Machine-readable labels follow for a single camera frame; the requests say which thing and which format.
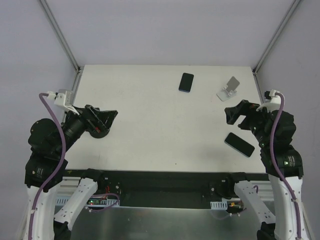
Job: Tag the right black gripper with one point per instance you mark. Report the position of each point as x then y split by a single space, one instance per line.
249 116

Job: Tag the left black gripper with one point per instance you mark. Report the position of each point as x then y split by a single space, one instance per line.
88 117

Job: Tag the blue-edged black smartphone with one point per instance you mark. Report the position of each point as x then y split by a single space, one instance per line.
186 82

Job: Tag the black round-base phone stand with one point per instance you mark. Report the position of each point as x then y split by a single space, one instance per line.
98 133

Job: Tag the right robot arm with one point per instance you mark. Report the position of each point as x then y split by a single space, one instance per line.
274 129

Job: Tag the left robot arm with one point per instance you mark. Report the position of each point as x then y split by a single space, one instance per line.
44 171

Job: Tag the white folding phone stand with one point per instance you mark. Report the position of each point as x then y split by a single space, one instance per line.
229 90

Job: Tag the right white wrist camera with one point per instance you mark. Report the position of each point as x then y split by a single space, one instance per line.
272 101

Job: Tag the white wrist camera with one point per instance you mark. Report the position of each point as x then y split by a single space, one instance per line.
62 99
272 101

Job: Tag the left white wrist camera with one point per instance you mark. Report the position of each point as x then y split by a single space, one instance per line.
62 99

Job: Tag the left aluminium frame post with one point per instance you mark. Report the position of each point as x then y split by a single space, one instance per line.
59 34

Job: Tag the aluminium frame post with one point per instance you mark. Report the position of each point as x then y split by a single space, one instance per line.
59 34
276 35

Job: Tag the aluminium extrusion rail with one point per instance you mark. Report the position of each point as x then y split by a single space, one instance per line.
265 191

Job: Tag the left white cable duct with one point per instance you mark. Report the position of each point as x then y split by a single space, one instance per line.
92 202

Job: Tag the white cable duct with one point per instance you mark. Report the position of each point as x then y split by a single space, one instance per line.
227 204
92 202

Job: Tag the right white cable duct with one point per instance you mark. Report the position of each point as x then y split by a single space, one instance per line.
227 204

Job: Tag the right aluminium frame post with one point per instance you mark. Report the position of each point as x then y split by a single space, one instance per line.
276 35

